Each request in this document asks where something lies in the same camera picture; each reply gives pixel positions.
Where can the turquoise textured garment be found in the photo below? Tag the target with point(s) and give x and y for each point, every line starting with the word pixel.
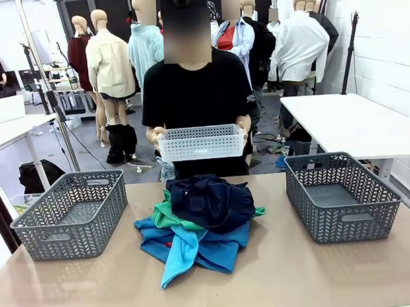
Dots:
pixel 181 258

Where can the white perforated plastic basket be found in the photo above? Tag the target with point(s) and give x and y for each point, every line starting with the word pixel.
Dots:
pixel 201 150

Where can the navy blue garment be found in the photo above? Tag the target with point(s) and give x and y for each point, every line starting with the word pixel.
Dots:
pixel 210 207

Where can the person's right hand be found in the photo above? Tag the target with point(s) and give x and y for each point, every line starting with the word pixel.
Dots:
pixel 155 136

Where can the person's left hand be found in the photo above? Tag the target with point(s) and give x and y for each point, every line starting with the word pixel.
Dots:
pixel 245 125

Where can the clear plastic storage box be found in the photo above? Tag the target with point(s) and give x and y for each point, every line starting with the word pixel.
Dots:
pixel 25 202

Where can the black stand leg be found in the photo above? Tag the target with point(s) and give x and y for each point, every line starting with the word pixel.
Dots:
pixel 5 224

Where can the white table with white legs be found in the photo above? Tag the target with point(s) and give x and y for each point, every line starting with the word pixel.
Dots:
pixel 9 130
pixel 342 121

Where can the grey plastic woven basket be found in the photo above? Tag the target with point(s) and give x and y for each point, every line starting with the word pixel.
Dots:
pixel 328 223
pixel 36 243

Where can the white box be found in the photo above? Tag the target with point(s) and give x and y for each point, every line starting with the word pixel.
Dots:
pixel 4 110

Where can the silver metal tripod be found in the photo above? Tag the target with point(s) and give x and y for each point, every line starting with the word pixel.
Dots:
pixel 68 144

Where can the black trousers on floor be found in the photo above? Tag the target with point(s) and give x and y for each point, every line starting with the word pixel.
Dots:
pixel 122 143

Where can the tall grey metal stand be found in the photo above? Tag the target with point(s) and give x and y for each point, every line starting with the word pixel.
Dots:
pixel 36 55

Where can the mannequin in maroon sweater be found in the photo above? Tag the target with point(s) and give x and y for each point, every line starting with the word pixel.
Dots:
pixel 78 60

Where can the mannequin in cream jacket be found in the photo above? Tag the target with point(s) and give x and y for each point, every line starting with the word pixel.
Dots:
pixel 107 69

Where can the light blue denim jeans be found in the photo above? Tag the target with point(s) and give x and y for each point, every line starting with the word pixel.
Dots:
pixel 165 168

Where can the mannequin in light blue sweater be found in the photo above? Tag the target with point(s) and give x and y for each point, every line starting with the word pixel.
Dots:
pixel 144 51

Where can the person in black t-shirt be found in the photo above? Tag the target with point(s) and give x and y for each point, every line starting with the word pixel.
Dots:
pixel 196 93

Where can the royal blue t-shirt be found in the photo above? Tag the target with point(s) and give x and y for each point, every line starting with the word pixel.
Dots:
pixel 222 254

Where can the mannequin in blue shirt red top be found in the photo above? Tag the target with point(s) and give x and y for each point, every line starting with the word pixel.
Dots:
pixel 241 41

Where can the mannequin in black jacket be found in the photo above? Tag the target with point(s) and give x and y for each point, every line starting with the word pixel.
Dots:
pixel 263 47

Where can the black bag under table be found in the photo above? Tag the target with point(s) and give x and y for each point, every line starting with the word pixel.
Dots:
pixel 300 141

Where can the mannequin in white shirt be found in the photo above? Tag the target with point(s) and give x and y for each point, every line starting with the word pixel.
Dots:
pixel 299 45

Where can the mannequin in black coat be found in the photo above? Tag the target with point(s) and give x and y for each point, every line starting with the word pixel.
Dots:
pixel 330 31

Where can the black tripod stand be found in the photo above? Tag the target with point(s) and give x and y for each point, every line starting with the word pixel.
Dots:
pixel 350 61

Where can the metal mannequin base plate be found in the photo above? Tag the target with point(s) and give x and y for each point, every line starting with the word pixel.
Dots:
pixel 139 166

